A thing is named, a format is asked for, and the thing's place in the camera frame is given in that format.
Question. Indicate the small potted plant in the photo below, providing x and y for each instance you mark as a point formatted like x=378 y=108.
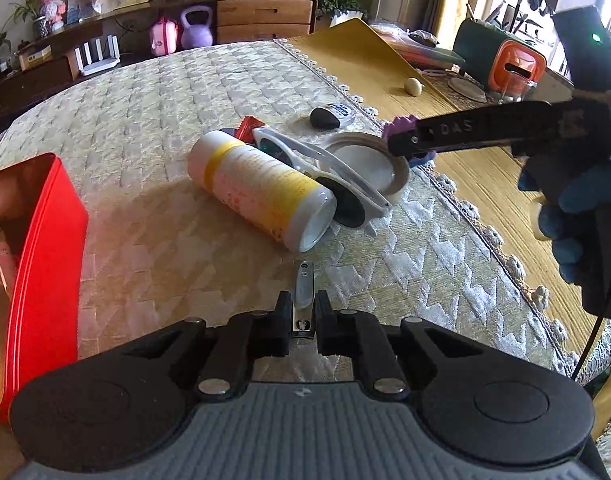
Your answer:
x=33 y=15

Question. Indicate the cream quilted table cloth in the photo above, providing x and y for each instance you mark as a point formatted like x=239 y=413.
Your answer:
x=160 y=125

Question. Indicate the wooden media cabinet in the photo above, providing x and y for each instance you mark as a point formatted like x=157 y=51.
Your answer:
x=265 y=15

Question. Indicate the black white oval case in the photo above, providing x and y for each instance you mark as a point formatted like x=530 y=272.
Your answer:
x=325 y=117

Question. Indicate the pink doll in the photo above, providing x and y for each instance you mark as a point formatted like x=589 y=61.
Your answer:
x=50 y=0

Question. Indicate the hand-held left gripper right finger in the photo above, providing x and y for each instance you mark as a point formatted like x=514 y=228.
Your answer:
x=335 y=332

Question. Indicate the white round coaster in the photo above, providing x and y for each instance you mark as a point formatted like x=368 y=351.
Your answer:
x=466 y=88

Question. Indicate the beige egg-shaped object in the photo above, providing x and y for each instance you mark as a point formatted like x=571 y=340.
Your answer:
x=413 y=86

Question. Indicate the silver nail clipper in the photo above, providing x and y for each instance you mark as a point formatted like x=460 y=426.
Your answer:
x=303 y=295

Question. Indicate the clear glass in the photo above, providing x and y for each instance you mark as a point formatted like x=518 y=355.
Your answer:
x=510 y=87

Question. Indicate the pink toy suitcase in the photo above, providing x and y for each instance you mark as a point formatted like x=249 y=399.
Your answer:
x=164 y=37

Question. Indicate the person's right hand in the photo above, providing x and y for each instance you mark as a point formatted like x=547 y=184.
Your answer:
x=580 y=200

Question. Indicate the purple kettlebell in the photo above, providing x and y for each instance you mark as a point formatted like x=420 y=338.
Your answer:
x=198 y=32

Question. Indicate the yellow bamboo mat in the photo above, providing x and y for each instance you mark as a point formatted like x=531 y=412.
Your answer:
x=475 y=180

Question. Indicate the yellow white box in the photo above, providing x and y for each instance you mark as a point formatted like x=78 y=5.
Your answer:
x=34 y=57

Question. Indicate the red box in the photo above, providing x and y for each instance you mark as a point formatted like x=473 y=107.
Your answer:
x=45 y=270

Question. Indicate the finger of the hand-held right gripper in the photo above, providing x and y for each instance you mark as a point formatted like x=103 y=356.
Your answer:
x=465 y=127

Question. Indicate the white router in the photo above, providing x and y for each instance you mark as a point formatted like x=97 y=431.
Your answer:
x=98 y=57

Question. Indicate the purple toy figure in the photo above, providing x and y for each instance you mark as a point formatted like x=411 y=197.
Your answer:
x=398 y=127

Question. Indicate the small black item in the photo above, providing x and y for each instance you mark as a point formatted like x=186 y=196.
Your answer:
x=423 y=36

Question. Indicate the red snack packet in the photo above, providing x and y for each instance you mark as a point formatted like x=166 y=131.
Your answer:
x=249 y=127

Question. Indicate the white bottle with yellow band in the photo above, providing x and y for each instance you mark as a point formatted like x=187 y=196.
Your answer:
x=255 y=185

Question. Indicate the clear plastic folder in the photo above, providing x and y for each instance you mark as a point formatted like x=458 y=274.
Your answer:
x=415 y=50

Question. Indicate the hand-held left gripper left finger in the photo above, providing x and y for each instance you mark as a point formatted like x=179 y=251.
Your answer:
x=273 y=330

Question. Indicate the white sunglasses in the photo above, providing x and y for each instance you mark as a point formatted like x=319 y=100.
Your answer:
x=348 y=205

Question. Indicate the green orange utensil holder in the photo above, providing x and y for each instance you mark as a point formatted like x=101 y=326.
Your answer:
x=485 y=55

